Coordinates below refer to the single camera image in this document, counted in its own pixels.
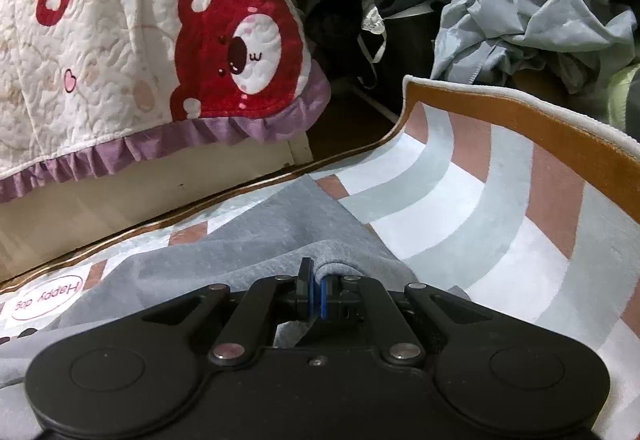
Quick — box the cream bed base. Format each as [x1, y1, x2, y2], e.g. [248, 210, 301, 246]
[0, 130, 313, 283]

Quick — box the light grey-blue garment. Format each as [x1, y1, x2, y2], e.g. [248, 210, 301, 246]
[430, 0, 640, 93]

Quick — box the striped rug with orange border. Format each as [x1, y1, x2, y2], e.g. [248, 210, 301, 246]
[0, 76, 640, 401]

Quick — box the grey garment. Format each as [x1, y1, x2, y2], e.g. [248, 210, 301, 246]
[0, 177, 473, 440]

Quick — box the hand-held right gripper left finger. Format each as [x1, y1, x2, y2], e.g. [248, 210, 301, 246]
[141, 257, 321, 368]

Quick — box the bear printed quilt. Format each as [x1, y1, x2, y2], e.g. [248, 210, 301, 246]
[0, 0, 332, 205]

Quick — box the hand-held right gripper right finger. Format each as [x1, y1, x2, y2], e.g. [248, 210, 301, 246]
[320, 272, 494, 366]

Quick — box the pale green cloth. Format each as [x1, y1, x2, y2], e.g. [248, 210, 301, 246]
[606, 64, 640, 141]

